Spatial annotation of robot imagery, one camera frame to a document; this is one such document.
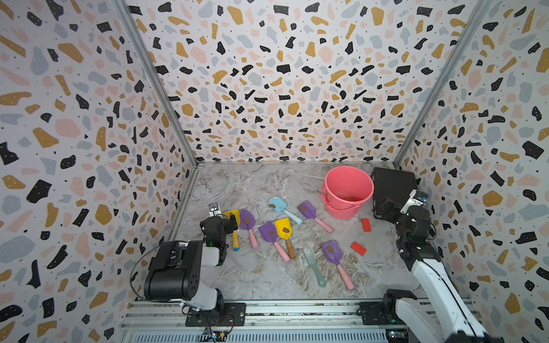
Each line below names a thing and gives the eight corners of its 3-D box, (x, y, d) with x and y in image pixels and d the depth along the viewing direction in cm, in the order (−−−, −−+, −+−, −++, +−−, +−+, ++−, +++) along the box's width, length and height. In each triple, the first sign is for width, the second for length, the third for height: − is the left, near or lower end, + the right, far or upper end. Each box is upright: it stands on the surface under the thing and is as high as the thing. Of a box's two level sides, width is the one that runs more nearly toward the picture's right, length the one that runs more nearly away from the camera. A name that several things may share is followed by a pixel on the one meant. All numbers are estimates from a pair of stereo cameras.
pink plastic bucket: (324, 226, 99) (330, 204, 85) (319, 190, 113) (324, 166, 99) (367, 226, 99) (380, 204, 85) (357, 190, 113) (367, 166, 99)
